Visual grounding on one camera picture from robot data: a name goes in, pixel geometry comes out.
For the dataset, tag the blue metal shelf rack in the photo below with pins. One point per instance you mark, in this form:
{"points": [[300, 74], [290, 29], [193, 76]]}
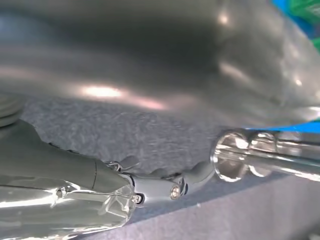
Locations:
{"points": [[300, 127]]}

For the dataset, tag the chrome barrier stanchion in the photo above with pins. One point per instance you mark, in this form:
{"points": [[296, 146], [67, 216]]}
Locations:
{"points": [[232, 155]]}

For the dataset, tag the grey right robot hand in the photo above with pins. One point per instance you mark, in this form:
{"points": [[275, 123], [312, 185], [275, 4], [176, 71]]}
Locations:
{"points": [[50, 185]]}

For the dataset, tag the green plastic crate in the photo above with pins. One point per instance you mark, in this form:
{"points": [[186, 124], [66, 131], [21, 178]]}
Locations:
{"points": [[307, 8]]}

